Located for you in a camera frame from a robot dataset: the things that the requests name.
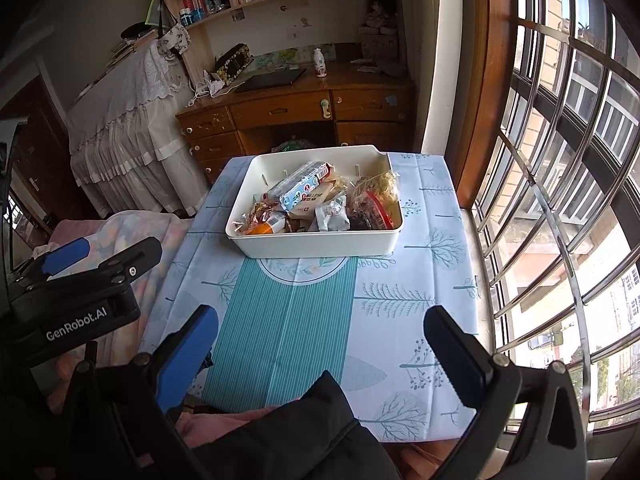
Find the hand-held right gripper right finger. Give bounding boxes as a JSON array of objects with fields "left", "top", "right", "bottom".
[{"left": 423, "top": 305, "right": 588, "bottom": 480}]

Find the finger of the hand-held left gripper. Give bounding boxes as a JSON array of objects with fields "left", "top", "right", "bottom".
[
  {"left": 20, "top": 237, "right": 92, "bottom": 282},
  {"left": 30, "top": 236, "right": 163, "bottom": 302}
]

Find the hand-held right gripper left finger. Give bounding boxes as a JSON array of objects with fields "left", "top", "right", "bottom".
[{"left": 60, "top": 304, "right": 221, "bottom": 480}]

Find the orange snack packet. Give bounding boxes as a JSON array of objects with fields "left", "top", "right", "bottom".
[{"left": 247, "top": 220, "right": 286, "bottom": 237}]

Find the white plastic bin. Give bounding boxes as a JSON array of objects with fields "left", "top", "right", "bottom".
[{"left": 225, "top": 144, "right": 405, "bottom": 260}]

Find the large blue white wafer packet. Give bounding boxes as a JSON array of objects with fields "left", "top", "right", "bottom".
[{"left": 267, "top": 160, "right": 341, "bottom": 213}]

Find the white printed snack packet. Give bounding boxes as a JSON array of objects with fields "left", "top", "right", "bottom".
[{"left": 312, "top": 195, "right": 351, "bottom": 233}]

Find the clear yellow crisp packet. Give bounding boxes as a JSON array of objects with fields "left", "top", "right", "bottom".
[{"left": 350, "top": 170, "right": 401, "bottom": 201}]

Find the floral blanket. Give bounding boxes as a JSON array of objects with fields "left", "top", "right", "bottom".
[{"left": 30, "top": 210, "right": 196, "bottom": 411}]

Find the dark wooden door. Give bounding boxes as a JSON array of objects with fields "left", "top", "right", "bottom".
[{"left": 0, "top": 75, "right": 76, "bottom": 251}]

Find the tree print tablecloth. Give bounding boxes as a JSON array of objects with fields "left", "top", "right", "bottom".
[{"left": 137, "top": 152, "right": 481, "bottom": 443}]

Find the white lace piano cover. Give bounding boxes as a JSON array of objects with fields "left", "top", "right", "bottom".
[{"left": 67, "top": 42, "right": 211, "bottom": 218}]

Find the black jacket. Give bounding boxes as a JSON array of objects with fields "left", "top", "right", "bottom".
[{"left": 175, "top": 370, "right": 401, "bottom": 480}]

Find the green plastic bag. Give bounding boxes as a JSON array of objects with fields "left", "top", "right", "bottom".
[{"left": 270, "top": 140, "right": 321, "bottom": 154}]

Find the wooden desk with drawers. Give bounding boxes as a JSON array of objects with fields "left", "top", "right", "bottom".
[{"left": 175, "top": 60, "right": 418, "bottom": 186}]

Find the black gold patterned box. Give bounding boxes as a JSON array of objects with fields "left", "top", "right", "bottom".
[{"left": 214, "top": 43, "right": 251, "bottom": 86}]

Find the floral cloth bag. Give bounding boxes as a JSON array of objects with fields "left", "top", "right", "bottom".
[{"left": 157, "top": 24, "right": 192, "bottom": 56}]

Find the black laptop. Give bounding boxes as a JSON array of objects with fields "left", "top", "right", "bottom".
[{"left": 234, "top": 67, "right": 307, "bottom": 95}]

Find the metal window grille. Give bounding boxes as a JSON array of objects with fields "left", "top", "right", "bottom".
[{"left": 470, "top": 0, "right": 640, "bottom": 431}]

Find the wooden bookshelf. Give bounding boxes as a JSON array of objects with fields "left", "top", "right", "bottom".
[{"left": 152, "top": 0, "right": 411, "bottom": 91}]

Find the doll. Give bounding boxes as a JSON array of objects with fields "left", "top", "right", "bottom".
[{"left": 360, "top": 0, "right": 401, "bottom": 36}]

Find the wooden window frame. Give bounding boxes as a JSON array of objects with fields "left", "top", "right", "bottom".
[{"left": 450, "top": 0, "right": 521, "bottom": 211}]

